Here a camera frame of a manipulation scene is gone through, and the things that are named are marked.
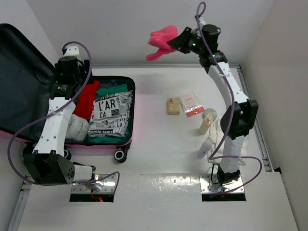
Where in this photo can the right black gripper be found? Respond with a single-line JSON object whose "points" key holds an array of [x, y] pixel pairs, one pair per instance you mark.
{"points": [[179, 42]]}

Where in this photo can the pink towel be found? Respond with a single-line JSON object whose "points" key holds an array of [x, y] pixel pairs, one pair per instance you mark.
{"points": [[160, 39]]}

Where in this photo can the small yellow cardboard box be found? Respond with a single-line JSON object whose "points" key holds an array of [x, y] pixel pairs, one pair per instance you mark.
{"points": [[173, 106]]}

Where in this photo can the green printed shirt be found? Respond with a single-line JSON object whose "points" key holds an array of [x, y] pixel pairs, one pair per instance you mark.
{"points": [[111, 139]]}

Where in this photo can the black white newspaper print bag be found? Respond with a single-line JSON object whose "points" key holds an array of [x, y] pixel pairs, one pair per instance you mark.
{"points": [[110, 115]]}

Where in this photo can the white cloth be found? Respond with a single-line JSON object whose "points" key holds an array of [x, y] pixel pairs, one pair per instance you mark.
{"points": [[216, 134]]}

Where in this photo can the red cloth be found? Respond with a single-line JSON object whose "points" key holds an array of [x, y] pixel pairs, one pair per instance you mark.
{"points": [[85, 102]]}

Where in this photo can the white drawstring pouch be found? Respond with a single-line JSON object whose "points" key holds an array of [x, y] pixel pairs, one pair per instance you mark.
{"points": [[77, 128]]}

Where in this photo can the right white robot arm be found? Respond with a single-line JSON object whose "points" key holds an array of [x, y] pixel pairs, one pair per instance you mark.
{"points": [[241, 111]]}

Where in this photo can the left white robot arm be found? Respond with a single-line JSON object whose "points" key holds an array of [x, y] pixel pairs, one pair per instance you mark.
{"points": [[48, 163]]}

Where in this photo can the clear zip bag red label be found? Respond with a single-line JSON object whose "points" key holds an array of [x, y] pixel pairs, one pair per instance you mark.
{"points": [[190, 104]]}

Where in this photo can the amber liquid bottle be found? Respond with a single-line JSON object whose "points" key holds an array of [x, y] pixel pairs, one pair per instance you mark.
{"points": [[207, 121]]}

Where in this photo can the white pink spray bottle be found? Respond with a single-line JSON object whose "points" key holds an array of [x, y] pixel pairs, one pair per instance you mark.
{"points": [[205, 148]]}

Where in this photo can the pink suitcase with dark lining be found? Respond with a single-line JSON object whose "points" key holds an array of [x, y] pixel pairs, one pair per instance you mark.
{"points": [[25, 80]]}

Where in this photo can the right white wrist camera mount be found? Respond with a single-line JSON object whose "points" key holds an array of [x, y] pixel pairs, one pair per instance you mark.
{"points": [[200, 22]]}

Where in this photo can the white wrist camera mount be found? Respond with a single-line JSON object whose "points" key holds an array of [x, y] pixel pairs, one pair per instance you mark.
{"points": [[72, 50], [200, 22]]}

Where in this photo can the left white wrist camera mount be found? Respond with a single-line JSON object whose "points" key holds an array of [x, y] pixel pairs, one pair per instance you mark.
{"points": [[72, 50]]}

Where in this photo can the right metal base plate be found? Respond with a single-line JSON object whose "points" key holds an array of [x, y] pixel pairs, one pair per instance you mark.
{"points": [[208, 187]]}

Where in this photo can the metal base plate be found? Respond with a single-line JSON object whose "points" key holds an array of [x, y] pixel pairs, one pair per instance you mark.
{"points": [[208, 187], [105, 186]]}

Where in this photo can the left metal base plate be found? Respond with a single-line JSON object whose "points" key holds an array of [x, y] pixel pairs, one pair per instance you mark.
{"points": [[105, 186]]}

